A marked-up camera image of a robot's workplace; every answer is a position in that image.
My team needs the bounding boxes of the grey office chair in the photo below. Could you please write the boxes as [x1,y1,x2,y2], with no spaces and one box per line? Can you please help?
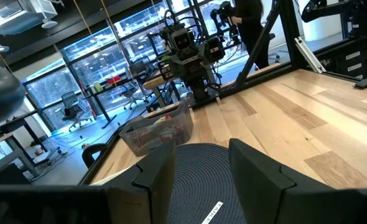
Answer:
[121,55,155,110]

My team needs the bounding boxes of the black cable over frame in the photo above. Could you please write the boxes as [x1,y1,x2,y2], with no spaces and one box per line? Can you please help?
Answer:
[81,142,109,169]

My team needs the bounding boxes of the grey ceiling duct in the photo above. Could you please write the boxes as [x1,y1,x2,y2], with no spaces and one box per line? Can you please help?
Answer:
[0,0,58,35]

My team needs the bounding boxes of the black cabinet white labels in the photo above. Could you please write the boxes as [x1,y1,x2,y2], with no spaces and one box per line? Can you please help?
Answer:
[314,30,367,80]

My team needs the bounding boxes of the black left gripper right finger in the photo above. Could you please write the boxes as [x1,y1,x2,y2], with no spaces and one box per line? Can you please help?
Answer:
[228,138,367,224]

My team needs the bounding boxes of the silver aluminium extrusion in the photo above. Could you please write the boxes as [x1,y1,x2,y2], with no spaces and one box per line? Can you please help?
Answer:
[294,36,327,74]

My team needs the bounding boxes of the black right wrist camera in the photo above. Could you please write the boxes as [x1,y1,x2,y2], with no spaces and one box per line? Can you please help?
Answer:
[172,28,195,52]

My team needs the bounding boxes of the person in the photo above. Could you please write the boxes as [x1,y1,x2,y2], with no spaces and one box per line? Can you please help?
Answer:
[230,0,273,70]

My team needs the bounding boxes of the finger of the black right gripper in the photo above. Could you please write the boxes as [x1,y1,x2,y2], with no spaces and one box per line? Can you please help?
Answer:
[205,36,226,63]
[157,57,176,82]

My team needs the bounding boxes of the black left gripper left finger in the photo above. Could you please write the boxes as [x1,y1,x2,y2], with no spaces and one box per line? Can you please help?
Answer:
[0,139,177,224]

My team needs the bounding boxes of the dark grey round object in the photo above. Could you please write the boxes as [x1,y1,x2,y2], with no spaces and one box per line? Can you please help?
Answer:
[0,58,27,130]

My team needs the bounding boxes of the black office chair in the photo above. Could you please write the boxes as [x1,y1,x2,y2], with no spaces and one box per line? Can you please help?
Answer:
[60,91,93,131]

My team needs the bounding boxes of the grey translucent plastic bin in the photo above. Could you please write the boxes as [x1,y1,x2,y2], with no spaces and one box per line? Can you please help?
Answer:
[119,98,194,157]

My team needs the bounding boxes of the yellow hanging cord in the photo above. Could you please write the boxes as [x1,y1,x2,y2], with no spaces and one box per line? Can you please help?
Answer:
[72,0,90,35]
[100,0,131,82]

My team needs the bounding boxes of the chocolate chip granola bar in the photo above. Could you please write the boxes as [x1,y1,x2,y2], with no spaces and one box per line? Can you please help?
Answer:
[154,113,175,125]
[170,123,186,138]

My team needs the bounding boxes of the dark blue round mat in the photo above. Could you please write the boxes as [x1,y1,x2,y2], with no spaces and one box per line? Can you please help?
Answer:
[166,142,249,224]

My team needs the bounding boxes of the wooden background table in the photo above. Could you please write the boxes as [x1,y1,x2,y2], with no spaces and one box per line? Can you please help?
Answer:
[142,74,184,108]

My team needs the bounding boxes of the white round ceiling fixture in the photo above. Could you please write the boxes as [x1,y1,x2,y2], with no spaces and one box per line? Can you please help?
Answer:
[41,20,58,30]

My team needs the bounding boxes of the white label strip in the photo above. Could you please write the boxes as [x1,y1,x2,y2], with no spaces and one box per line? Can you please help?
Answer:
[201,201,224,224]

